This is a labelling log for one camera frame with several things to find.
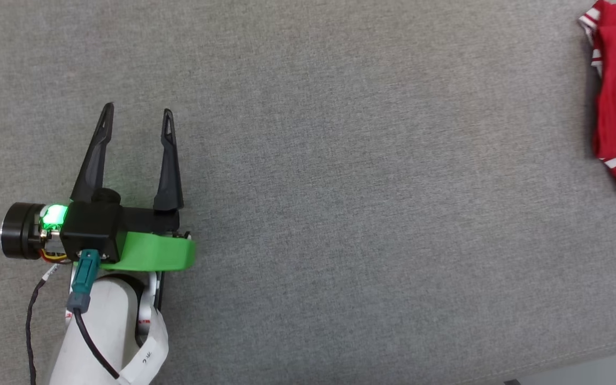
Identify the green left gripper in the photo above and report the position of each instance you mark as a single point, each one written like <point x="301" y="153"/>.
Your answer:
<point x="153" y="251"/>

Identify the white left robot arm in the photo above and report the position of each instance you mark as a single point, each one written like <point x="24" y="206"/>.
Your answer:
<point x="99" y="331"/>

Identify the white label tape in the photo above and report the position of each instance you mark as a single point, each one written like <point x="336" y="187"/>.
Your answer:
<point x="150" y="353"/>

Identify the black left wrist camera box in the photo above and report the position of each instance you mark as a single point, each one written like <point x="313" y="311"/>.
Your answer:
<point x="91" y="227"/>

